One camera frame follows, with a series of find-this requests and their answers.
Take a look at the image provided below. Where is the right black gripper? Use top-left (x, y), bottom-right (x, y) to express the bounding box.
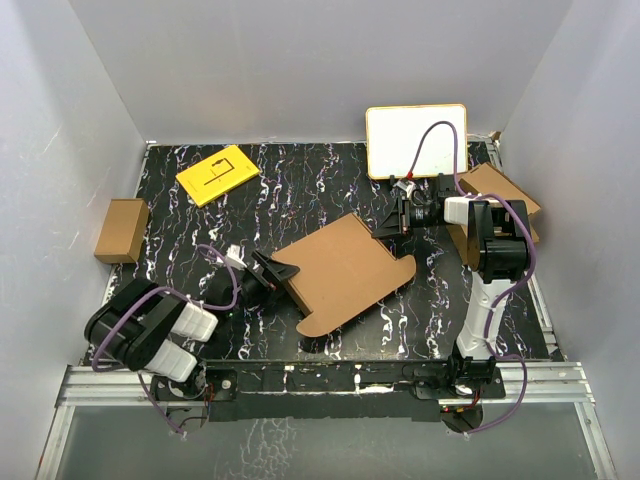
top-left (373, 196), bottom-right (444, 240)

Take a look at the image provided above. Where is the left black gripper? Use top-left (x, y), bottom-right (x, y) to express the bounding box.
top-left (227, 251), bottom-right (299, 317)

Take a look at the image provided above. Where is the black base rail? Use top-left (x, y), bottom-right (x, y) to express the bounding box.
top-left (150, 356), bottom-right (506, 424)

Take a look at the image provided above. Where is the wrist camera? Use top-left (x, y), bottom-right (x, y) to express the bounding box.
top-left (390, 176), bottom-right (417, 199)
top-left (216, 244), bottom-right (247, 270)

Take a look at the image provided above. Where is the purple cable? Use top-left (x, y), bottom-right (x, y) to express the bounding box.
top-left (407, 121), bottom-right (539, 435)
top-left (91, 243), bottom-right (241, 436)

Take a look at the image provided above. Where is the white board yellow frame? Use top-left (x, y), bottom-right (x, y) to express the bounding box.
top-left (365, 104), bottom-right (468, 180)

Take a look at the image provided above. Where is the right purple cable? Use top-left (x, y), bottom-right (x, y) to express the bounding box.
top-left (407, 121), bottom-right (539, 435)

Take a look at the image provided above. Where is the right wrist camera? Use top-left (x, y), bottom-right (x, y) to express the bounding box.
top-left (390, 176), bottom-right (417, 199)

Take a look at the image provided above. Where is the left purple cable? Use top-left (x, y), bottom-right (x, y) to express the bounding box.
top-left (91, 243), bottom-right (241, 436)

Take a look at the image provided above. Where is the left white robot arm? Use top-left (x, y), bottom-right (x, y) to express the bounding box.
top-left (84, 244), bottom-right (300, 399)

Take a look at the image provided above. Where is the cardboard box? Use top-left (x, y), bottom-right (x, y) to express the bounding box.
top-left (446, 221), bottom-right (528, 266)
top-left (94, 198), bottom-right (149, 264)
top-left (459, 163), bottom-right (541, 218)
top-left (272, 213), bottom-right (417, 338)

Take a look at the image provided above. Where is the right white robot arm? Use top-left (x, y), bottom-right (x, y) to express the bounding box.
top-left (372, 174), bottom-right (533, 397)

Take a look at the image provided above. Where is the yellow pad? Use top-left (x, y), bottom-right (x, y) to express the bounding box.
top-left (176, 145), bottom-right (261, 208)

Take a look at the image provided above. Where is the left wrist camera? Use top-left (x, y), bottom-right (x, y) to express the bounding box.
top-left (216, 244), bottom-right (247, 270)

